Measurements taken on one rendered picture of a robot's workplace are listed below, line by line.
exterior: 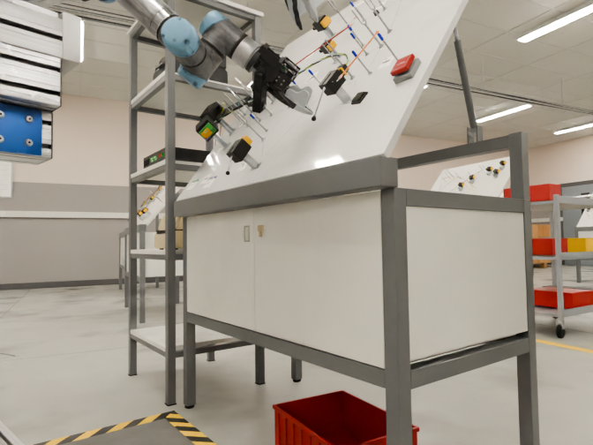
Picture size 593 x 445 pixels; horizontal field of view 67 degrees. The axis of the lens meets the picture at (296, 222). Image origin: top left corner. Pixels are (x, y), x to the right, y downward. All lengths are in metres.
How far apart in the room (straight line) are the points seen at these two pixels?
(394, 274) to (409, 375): 0.22
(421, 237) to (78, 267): 7.76
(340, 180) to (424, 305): 0.34
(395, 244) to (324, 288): 0.27
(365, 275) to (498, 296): 0.42
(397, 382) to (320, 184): 0.49
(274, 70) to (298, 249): 0.48
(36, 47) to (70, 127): 7.81
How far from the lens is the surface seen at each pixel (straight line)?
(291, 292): 1.28
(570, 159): 13.85
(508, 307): 1.38
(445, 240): 1.13
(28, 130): 0.96
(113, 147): 8.72
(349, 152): 1.08
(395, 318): 1.00
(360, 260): 1.06
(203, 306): 1.80
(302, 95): 1.22
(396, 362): 1.02
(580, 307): 3.77
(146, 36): 2.78
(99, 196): 8.56
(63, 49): 0.98
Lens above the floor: 0.68
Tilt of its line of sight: 3 degrees up
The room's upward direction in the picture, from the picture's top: 1 degrees counter-clockwise
